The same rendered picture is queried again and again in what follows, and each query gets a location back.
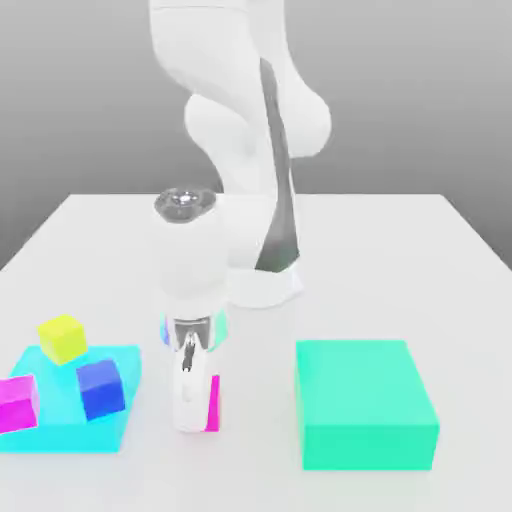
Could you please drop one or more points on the large cyan box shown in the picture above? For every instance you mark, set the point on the large cyan box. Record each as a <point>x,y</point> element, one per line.
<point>60,432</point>

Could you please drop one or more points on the small yellow cube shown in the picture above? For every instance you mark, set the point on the small yellow cube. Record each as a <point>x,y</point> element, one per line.
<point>63,340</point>

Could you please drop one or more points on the small magenta cube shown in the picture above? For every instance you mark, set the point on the small magenta cube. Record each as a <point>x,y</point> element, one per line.
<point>214,404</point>
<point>16,404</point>

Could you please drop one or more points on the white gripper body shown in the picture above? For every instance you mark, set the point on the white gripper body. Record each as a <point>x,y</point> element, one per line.
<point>192,400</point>

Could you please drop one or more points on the small blue cube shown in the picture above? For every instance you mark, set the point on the small blue cube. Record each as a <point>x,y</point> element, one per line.
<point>102,390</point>

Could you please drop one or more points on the large green box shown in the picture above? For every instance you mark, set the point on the large green box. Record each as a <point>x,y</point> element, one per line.
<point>360,392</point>

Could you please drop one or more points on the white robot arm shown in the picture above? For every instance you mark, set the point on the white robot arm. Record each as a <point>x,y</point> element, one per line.
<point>224,120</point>

